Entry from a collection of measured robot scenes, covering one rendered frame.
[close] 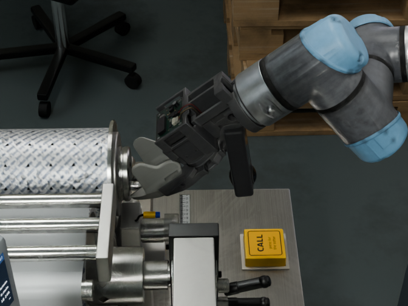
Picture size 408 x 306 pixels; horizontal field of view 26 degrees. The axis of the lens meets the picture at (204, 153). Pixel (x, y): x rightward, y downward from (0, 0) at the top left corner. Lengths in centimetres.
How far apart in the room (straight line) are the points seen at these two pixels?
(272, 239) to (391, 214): 140
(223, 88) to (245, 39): 189
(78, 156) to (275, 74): 29
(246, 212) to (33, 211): 78
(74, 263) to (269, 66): 35
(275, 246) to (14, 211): 73
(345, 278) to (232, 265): 121
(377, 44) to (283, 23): 173
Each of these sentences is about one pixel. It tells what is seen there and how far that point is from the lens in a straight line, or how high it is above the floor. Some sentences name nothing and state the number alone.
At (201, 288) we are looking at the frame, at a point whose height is 144.
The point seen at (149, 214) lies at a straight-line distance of 118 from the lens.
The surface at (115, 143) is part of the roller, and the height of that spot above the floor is 131.
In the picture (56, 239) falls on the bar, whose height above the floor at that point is 144.
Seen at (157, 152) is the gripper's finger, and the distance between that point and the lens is 118.
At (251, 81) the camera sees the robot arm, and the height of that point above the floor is 143.
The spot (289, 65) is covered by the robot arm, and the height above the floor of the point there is 146.
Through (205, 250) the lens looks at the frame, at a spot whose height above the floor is 144.
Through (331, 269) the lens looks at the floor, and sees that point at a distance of 275.
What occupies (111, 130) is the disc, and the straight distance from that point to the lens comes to 117.
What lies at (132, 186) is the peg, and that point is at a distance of 119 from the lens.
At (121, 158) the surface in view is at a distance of 118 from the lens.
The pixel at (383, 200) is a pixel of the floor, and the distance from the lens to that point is 298.
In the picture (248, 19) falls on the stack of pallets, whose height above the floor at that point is 48.
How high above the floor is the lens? 209
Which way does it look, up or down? 42 degrees down
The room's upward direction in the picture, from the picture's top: straight up
